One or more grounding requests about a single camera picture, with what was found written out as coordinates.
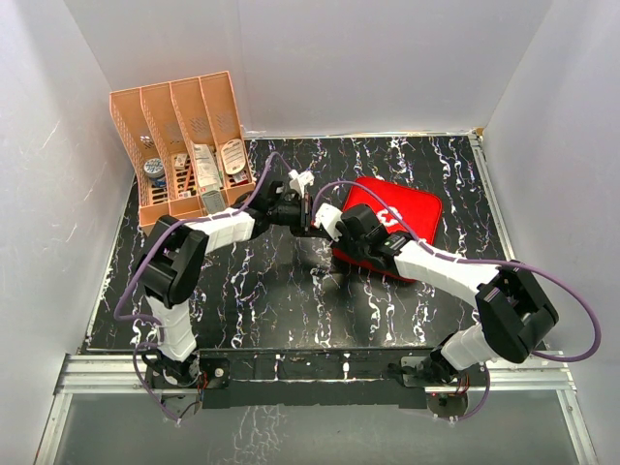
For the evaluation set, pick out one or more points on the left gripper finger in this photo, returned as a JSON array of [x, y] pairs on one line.
[[310, 231], [306, 210]]

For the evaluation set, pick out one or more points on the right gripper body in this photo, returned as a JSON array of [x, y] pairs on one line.
[[358, 247]]

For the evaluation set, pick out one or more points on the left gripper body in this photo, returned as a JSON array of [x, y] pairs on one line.
[[289, 214]]

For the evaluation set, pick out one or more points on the red black medicine case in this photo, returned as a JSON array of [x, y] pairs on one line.
[[373, 202]]

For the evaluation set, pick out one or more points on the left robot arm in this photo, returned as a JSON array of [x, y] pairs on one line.
[[175, 252]]

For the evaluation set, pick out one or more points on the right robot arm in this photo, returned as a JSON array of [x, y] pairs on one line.
[[514, 311]]

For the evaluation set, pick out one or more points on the white medicine box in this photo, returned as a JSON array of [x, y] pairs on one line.
[[207, 172]]

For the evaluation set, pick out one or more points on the small medicine boxes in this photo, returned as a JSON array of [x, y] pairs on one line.
[[183, 176]]

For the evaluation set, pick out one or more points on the oval blister card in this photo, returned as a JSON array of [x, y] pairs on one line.
[[233, 156]]

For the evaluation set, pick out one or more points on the orange plastic file organizer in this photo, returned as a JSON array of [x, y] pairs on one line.
[[163, 125]]

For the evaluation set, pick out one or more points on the round blue tin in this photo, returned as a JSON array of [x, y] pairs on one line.
[[155, 172]]

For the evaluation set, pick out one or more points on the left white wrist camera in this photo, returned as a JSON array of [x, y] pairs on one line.
[[300, 181]]

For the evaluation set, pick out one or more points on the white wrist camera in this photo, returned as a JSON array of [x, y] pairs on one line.
[[327, 217], [300, 181]]

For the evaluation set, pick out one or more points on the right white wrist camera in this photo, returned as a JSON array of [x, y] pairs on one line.
[[327, 217]]

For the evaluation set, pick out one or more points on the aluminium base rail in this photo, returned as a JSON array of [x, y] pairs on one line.
[[338, 406]]

